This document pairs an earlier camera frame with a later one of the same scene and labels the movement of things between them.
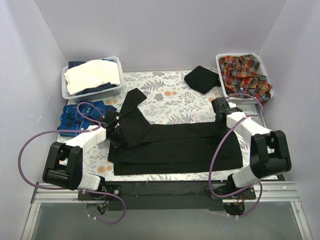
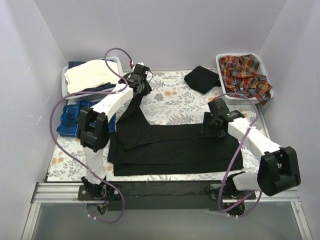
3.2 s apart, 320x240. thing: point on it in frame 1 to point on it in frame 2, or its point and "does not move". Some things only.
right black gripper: [220, 120] to [208, 124]
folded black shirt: [202, 79] does not move
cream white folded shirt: [82, 77] does not move
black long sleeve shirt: [171, 147] does not move
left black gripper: [116, 137] to [139, 85]
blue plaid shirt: [82, 116] does not move
